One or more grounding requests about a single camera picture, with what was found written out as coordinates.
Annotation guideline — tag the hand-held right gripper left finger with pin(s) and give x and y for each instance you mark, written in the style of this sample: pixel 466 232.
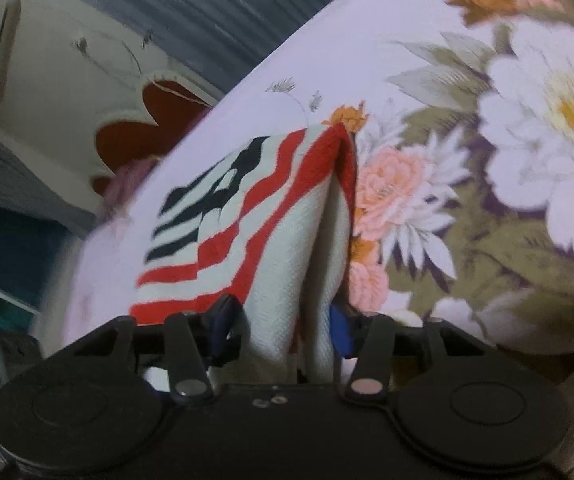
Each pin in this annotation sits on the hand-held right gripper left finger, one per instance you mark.
pixel 223 327

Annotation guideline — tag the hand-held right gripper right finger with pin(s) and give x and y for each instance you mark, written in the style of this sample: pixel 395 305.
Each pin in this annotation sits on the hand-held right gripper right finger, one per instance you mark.
pixel 342 332

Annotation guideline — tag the white black red striped garment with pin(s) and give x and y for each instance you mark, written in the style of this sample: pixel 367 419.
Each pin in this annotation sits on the white black red striped garment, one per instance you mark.
pixel 277 240

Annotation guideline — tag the crumpled purple cloth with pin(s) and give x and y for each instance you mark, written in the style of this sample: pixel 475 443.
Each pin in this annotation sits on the crumpled purple cloth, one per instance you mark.
pixel 129 185

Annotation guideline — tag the red heart-shaped headboard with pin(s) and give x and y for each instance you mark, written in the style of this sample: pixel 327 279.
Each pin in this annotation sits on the red heart-shaped headboard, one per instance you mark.
pixel 137 135

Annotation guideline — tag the dark teal furniture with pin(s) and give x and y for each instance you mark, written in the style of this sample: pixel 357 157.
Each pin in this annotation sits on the dark teal furniture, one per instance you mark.
pixel 2 270

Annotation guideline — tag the grey blue curtain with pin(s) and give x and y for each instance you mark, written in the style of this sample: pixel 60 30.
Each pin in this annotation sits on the grey blue curtain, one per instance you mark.
pixel 207 15
pixel 12 175

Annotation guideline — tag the floral purple bed sheet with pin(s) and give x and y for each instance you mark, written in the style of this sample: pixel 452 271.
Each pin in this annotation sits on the floral purple bed sheet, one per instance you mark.
pixel 392 25

